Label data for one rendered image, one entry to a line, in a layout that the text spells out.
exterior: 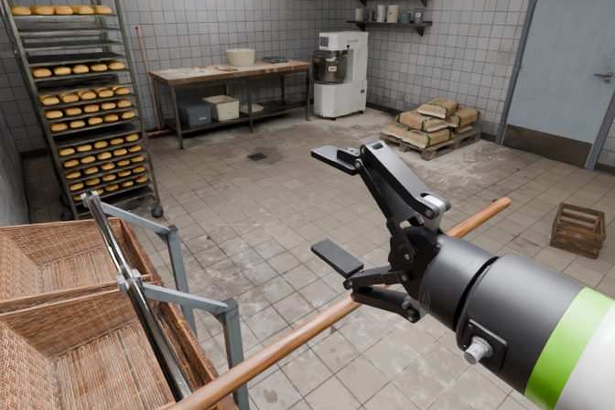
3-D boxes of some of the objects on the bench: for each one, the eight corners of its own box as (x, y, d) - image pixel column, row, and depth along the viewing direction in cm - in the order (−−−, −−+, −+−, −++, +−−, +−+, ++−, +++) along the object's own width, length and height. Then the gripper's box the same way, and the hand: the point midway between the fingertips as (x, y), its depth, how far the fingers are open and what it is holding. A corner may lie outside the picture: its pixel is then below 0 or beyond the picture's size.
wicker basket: (34, 552, 82) (-13, 490, 70) (21, 373, 122) (-11, 314, 110) (227, 417, 109) (217, 355, 97) (165, 307, 149) (152, 253, 137)
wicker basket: (17, 365, 125) (-14, 306, 113) (16, 276, 166) (-6, 226, 154) (160, 303, 151) (147, 250, 139) (129, 240, 192) (117, 194, 180)
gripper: (491, 177, 23) (293, 108, 38) (433, 415, 34) (296, 287, 49) (542, 150, 27) (345, 98, 42) (475, 370, 38) (338, 265, 53)
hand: (325, 203), depth 45 cm, fingers open, 13 cm apart
